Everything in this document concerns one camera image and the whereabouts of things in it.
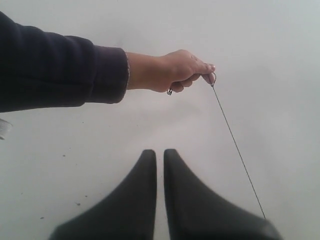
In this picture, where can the person's bare hand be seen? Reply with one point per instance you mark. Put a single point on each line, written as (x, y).
(174, 71)

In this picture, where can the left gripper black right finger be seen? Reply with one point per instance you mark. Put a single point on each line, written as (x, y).
(195, 212)

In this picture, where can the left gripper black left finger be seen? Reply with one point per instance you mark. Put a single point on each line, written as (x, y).
(127, 213)

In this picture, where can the dark navy sleeved forearm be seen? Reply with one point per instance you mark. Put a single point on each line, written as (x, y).
(46, 70)

